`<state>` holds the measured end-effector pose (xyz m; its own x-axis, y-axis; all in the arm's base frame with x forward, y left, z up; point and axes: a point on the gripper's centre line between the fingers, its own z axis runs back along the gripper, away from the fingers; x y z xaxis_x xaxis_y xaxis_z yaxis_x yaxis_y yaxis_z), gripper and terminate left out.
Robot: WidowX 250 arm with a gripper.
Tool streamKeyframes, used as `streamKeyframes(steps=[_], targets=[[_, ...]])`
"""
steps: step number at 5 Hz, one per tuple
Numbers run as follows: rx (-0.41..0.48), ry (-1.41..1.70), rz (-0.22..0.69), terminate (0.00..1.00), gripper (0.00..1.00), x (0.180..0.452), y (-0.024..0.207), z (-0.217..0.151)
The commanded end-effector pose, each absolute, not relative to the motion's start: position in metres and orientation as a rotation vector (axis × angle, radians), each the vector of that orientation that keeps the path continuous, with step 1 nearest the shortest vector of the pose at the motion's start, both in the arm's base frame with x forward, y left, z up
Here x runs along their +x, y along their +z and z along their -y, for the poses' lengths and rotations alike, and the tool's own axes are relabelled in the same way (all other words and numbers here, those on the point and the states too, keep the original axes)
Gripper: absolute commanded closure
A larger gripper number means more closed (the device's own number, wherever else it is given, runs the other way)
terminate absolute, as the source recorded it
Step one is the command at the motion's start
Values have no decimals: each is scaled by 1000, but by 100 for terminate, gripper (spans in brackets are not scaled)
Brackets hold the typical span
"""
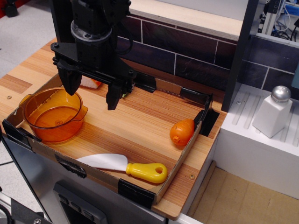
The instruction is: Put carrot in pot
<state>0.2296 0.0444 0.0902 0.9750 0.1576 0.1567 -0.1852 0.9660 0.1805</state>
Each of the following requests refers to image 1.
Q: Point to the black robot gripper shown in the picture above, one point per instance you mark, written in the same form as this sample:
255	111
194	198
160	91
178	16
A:
96	56

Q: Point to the orange toy carrot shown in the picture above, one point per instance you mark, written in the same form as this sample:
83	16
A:
182	131

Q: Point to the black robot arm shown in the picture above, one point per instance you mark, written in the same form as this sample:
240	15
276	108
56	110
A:
91	15

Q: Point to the orange transparent plastic pot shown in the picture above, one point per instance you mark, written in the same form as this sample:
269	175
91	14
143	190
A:
53	114

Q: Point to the cardboard fence with black tape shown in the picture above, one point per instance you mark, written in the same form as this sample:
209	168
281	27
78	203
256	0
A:
139	129

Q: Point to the salmon sushi toy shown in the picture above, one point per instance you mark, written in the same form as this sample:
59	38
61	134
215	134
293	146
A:
89	82

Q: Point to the grey toy oven front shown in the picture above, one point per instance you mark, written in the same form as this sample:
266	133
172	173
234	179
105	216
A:
66	198

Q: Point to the white salt shaker silver cap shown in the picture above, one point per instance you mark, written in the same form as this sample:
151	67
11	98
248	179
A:
273	112

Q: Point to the white toy sink drainboard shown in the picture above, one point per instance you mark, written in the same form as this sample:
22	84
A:
244	151

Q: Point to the toy knife yellow handle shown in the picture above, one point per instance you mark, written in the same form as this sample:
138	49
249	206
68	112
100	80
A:
152	172

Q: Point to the dark grey vertical post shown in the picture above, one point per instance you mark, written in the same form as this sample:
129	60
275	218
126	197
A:
249	29

